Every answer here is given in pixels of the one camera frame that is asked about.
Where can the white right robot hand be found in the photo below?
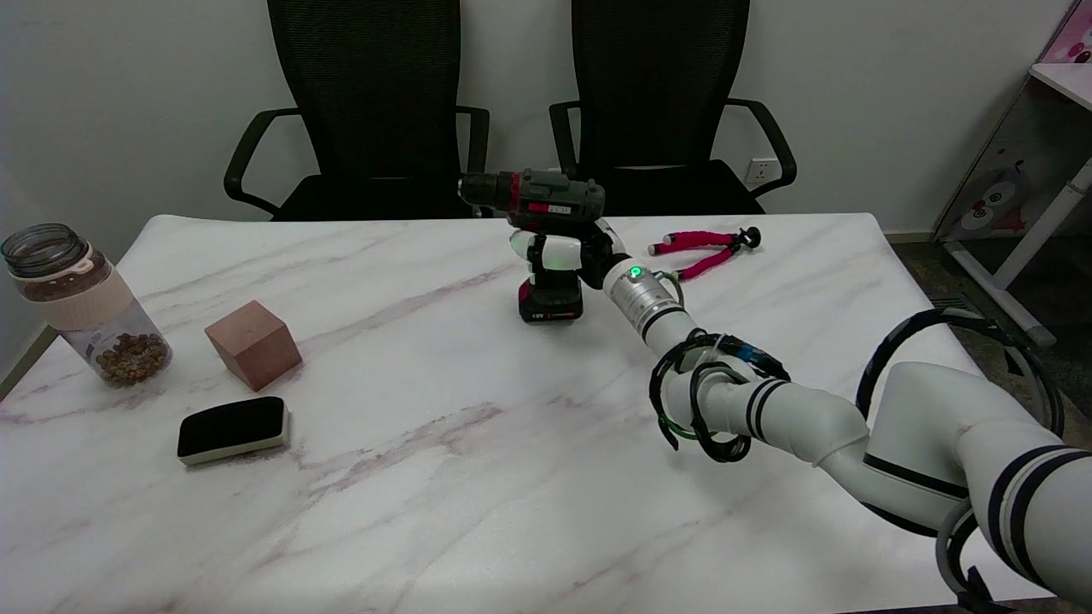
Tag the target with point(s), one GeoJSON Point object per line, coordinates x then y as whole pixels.
{"type": "Point", "coordinates": [570, 252]}

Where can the green and red power screwdriver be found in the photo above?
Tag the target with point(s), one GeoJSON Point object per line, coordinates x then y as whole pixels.
{"type": "Point", "coordinates": [550, 198]}

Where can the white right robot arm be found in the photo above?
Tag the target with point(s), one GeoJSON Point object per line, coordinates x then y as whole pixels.
{"type": "Point", "coordinates": [853, 418]}

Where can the pink flexible mini tripod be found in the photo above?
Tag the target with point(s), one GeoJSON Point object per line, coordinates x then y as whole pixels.
{"type": "Point", "coordinates": [701, 251]}

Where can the black mesh office chair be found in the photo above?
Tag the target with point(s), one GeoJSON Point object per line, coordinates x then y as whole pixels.
{"type": "Point", "coordinates": [368, 111]}
{"type": "Point", "coordinates": [659, 102]}

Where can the brown wooden cube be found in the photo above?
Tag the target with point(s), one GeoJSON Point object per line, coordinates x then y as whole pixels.
{"type": "Point", "coordinates": [253, 345]}

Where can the black whiteboard eraser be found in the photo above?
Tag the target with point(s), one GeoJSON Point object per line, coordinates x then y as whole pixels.
{"type": "Point", "coordinates": [231, 427]}

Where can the white desk with cartoon panel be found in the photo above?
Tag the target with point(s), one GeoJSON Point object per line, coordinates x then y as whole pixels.
{"type": "Point", "coordinates": [1015, 183]}

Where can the clear jar with brown pellets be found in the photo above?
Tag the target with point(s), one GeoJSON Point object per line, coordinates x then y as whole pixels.
{"type": "Point", "coordinates": [90, 308]}

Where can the white wall power socket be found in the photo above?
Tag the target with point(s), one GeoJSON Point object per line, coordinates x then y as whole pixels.
{"type": "Point", "coordinates": [761, 171]}

